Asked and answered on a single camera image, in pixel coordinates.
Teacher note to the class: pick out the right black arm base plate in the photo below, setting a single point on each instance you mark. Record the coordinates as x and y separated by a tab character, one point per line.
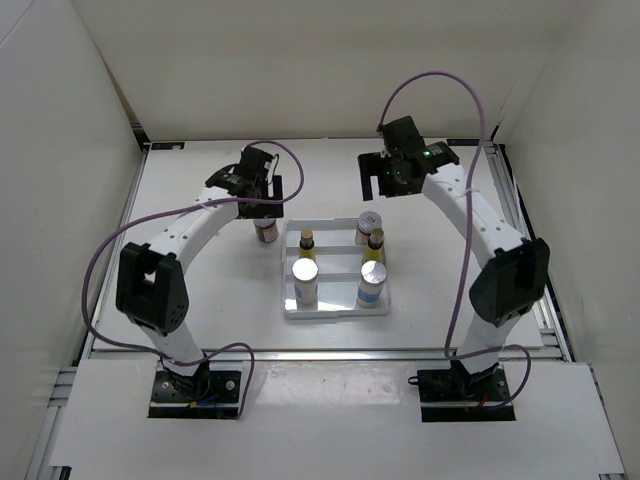
447	396

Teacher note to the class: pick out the white bottle blue label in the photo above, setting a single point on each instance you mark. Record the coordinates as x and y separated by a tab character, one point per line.
371	286

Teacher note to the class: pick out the white three-compartment tray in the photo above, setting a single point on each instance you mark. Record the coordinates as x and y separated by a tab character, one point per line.
339	260

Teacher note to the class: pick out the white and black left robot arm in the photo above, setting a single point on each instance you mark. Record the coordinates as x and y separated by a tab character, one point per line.
151	289

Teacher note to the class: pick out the left black corner label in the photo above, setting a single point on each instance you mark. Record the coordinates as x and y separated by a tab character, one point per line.
167	146

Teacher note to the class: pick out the right black corner label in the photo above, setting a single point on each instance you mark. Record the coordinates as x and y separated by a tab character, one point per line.
463	142

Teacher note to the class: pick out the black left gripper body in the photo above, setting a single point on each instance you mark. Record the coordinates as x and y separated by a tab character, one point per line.
262	187

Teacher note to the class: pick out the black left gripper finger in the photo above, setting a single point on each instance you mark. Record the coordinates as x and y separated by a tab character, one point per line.
277	208
258	211

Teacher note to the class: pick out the white bottle silver lid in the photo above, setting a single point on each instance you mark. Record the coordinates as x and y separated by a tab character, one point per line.
305	273

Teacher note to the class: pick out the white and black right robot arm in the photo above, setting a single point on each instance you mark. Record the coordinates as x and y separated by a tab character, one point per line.
513	269

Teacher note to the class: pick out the black corner label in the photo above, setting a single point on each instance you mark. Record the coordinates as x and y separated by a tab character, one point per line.
463	142
167	146

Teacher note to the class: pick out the aluminium frame rail front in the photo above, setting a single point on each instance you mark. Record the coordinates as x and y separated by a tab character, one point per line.
547	353

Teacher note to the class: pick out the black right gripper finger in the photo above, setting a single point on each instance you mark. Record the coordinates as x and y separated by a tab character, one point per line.
372	187
372	164

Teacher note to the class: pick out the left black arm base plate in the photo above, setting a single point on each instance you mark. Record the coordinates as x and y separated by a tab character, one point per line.
214	394

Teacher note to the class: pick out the brown jar red lid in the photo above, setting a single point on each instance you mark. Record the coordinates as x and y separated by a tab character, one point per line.
367	221
266	230

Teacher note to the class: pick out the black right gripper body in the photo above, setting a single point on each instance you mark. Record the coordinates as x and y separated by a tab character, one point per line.
395	187

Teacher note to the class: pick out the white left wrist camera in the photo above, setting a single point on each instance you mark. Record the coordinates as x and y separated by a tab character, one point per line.
255	160

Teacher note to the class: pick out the yellow bottle cork cap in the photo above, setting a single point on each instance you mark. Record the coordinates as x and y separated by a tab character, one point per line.
374	250
307	244

